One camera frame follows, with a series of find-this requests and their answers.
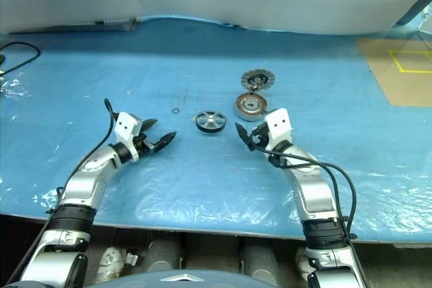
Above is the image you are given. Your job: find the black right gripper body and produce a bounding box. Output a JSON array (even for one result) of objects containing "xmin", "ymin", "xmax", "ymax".
[{"xmin": 251, "ymin": 121, "xmax": 271, "ymax": 146}]

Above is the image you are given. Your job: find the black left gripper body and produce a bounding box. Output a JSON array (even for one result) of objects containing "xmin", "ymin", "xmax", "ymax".
[{"xmin": 134, "ymin": 121, "xmax": 159, "ymax": 154}]

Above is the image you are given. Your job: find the copper wound motor stator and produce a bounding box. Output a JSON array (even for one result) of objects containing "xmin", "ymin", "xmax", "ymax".
[{"xmin": 234, "ymin": 92, "xmax": 269, "ymax": 122}]

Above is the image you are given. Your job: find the silver round rotor cap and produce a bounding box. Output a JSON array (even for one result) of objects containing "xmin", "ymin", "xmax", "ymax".
[{"xmin": 194, "ymin": 109, "xmax": 227, "ymax": 136}]

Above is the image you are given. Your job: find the small metal fan disc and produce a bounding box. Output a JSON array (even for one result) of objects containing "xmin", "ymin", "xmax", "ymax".
[{"xmin": 240, "ymin": 69, "xmax": 277, "ymax": 92}]

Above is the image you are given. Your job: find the blue plastic table sheet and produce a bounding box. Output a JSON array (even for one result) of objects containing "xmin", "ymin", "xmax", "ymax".
[{"xmin": 0, "ymin": 14, "xmax": 432, "ymax": 243}]

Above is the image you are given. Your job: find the grey power strip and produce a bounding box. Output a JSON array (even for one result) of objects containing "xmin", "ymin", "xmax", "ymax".
[{"xmin": 43, "ymin": 17, "xmax": 139, "ymax": 32}]

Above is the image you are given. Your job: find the grey rounded cylinder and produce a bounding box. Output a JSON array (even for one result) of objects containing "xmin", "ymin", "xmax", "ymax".
[
  {"xmin": 148, "ymin": 232, "xmax": 185, "ymax": 272},
  {"xmin": 241, "ymin": 239, "xmax": 279, "ymax": 279}
]

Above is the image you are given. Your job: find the white rounded shape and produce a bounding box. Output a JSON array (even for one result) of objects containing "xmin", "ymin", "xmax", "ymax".
[
  {"xmin": 295, "ymin": 247, "xmax": 315, "ymax": 281},
  {"xmin": 97, "ymin": 246, "xmax": 128, "ymax": 282}
]

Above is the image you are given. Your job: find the brown cardboard sheet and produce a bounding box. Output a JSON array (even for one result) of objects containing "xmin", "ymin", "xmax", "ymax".
[{"xmin": 356, "ymin": 36, "xmax": 432, "ymax": 109}]

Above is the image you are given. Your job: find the grey robot torso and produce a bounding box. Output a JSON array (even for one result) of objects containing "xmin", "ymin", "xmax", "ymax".
[{"xmin": 84, "ymin": 269, "xmax": 311, "ymax": 288}]

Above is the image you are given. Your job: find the yellow tape square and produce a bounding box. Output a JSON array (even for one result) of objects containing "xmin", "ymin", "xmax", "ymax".
[{"xmin": 387, "ymin": 49, "xmax": 432, "ymax": 74}]

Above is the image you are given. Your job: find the dark slanted bar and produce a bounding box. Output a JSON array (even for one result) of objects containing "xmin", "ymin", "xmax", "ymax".
[{"xmin": 396, "ymin": 0, "xmax": 432, "ymax": 28}]

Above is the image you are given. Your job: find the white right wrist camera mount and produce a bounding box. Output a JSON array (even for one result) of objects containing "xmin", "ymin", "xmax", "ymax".
[{"xmin": 264, "ymin": 107, "xmax": 294, "ymax": 148}]

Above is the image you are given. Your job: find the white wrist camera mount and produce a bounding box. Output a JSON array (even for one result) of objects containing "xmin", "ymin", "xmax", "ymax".
[
  {"xmin": 113, "ymin": 111, "xmax": 142, "ymax": 163},
  {"xmin": 264, "ymin": 107, "xmax": 294, "ymax": 148}
]

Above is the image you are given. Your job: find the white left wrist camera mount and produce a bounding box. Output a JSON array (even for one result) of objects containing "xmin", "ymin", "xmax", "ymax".
[{"xmin": 113, "ymin": 111, "xmax": 142, "ymax": 163}]

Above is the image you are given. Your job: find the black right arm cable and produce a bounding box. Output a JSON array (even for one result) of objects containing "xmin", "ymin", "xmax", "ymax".
[{"xmin": 251, "ymin": 132, "xmax": 358, "ymax": 245}]

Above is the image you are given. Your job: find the thin black loose cable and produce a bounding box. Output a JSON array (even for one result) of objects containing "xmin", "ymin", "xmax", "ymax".
[{"xmin": 0, "ymin": 41, "xmax": 41, "ymax": 75}]

